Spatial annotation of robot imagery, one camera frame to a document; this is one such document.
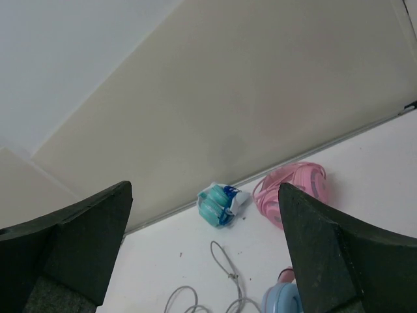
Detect teal headphones in plastic bag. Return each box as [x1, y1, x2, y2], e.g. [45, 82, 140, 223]
[196, 183, 250, 228]

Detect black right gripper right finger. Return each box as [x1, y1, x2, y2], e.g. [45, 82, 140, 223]
[279, 183, 416, 312]

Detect grey headphone cable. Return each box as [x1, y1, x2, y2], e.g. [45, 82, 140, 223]
[165, 241, 261, 313]

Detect pink headphones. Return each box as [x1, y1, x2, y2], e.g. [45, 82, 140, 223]
[252, 162, 329, 229]

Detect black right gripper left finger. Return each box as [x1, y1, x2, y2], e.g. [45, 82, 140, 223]
[1, 181, 133, 312]

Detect light blue headphones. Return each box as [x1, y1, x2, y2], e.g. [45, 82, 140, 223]
[261, 267, 304, 313]

